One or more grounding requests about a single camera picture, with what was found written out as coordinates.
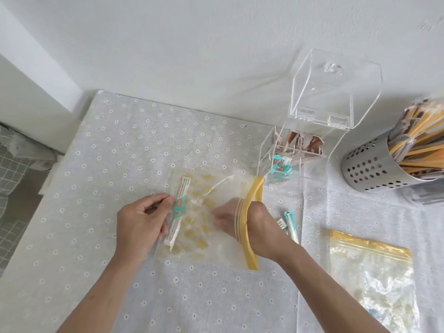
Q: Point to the person's right hand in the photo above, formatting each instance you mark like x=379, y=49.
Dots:
x=258, y=227

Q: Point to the person's left hand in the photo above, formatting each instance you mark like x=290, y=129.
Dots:
x=137, y=225

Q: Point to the person's left thumb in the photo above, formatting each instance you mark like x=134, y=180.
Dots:
x=160, y=203

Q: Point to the person's right fingers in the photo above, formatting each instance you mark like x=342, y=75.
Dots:
x=224, y=218

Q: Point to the clear zip bag yellow seal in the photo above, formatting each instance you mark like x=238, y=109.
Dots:
x=216, y=247
x=374, y=284

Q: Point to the white teal sachet stick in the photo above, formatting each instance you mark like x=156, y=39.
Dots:
x=281, y=225
x=172, y=235
x=290, y=225

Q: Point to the person's left forearm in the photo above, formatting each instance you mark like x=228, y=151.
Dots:
x=100, y=298

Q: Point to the person's right forearm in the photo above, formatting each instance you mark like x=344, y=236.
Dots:
x=326, y=294

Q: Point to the white floral tablecloth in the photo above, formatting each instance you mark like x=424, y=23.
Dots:
x=114, y=149

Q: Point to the small teal white sachet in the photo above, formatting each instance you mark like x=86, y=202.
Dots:
x=285, y=174
x=276, y=163

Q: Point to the pale pink sachet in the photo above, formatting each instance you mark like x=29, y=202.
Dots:
x=279, y=137

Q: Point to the brown sachet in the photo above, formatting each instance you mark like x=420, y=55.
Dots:
x=294, y=139
x=315, y=144

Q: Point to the perforated metal utensil holder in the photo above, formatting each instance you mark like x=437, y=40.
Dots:
x=367, y=166

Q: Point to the grey checked fabric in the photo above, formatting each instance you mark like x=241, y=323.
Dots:
x=10, y=176

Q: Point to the clear acrylic dispenser box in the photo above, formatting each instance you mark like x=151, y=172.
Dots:
x=322, y=100

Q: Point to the clear plastic packet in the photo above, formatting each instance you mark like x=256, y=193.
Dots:
x=425, y=195

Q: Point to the bundle of yellow brown sticks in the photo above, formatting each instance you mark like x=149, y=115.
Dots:
x=421, y=135

